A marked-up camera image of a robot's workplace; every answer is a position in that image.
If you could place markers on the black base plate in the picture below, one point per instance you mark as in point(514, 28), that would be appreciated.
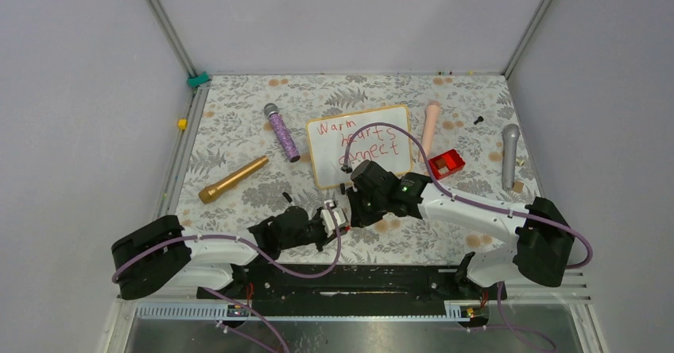
point(351, 289)

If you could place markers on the gold microphone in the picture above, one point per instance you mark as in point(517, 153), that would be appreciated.
point(213, 191)

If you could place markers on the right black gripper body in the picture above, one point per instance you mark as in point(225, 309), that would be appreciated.
point(369, 209)

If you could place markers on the white slotted cable duct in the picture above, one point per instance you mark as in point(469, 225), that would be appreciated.
point(227, 312)

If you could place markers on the teal corner clamp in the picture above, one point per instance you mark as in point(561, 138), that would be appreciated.
point(196, 81)

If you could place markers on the red small box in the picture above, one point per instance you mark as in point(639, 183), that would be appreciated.
point(445, 164)

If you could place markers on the purple glitter microphone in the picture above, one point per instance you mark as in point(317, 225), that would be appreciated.
point(282, 132)

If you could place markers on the yellow framed whiteboard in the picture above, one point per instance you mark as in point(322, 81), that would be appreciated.
point(367, 139)

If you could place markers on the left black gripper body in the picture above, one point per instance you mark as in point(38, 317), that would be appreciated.
point(313, 232)

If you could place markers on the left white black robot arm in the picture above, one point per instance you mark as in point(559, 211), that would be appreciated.
point(163, 253)

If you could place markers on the silver microphone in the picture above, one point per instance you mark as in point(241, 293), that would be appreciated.
point(510, 137)

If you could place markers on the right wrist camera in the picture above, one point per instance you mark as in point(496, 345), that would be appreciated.
point(346, 169)

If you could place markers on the yellow small cube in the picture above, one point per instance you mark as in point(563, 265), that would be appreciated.
point(182, 124)

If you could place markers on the pink cylinder microphone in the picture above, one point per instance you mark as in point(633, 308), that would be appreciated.
point(432, 112)

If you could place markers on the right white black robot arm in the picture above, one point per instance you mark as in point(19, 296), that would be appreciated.
point(535, 242)

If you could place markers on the small wooden cube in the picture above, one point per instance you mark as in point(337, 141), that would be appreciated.
point(518, 187)

